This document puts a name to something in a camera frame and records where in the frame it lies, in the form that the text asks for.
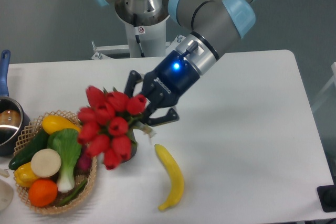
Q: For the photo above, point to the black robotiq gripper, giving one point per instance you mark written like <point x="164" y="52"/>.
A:
<point x="164" y="85"/>

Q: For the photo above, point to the red tulip bouquet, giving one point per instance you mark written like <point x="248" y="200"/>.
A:
<point x="106" y="122"/>

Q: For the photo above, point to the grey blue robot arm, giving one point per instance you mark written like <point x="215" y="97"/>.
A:
<point x="190" y="35"/>

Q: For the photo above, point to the dark grey ribbed vase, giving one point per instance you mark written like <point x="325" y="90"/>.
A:
<point x="134" y="144"/>

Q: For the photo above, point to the yellow banana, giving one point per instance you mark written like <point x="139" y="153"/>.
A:
<point x="176" y="177"/>

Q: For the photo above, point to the purple red onion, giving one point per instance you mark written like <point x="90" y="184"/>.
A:
<point x="84" y="162"/>

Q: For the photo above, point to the green bok choy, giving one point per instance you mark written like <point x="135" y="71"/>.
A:
<point x="64" y="142"/>

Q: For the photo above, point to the yellow squash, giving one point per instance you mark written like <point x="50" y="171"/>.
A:
<point x="55" y="123"/>

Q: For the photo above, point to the dark green cucumber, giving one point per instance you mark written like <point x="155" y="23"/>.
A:
<point x="39" y="142"/>

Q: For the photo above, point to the woven wicker basket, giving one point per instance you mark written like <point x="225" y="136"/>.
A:
<point x="81" y="177"/>

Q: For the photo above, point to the green chili pepper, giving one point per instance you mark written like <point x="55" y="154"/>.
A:
<point x="74" y="194"/>

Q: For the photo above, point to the orange fruit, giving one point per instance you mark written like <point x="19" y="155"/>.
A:
<point x="42" y="192"/>

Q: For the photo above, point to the yellow bell pepper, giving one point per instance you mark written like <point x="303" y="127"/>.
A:
<point x="24" y="175"/>

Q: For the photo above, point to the small white garlic piece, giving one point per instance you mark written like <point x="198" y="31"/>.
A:
<point x="4" y="173"/>

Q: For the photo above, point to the white ceramic object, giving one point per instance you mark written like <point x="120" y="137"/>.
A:
<point x="6" y="194"/>

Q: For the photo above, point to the black device at edge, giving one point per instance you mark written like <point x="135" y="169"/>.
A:
<point x="327" y="197"/>

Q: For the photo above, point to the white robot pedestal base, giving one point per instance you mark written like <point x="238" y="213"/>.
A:
<point x="145" y="27"/>

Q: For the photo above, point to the blue handled saucepan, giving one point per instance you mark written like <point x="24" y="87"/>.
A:
<point x="13" y="117"/>

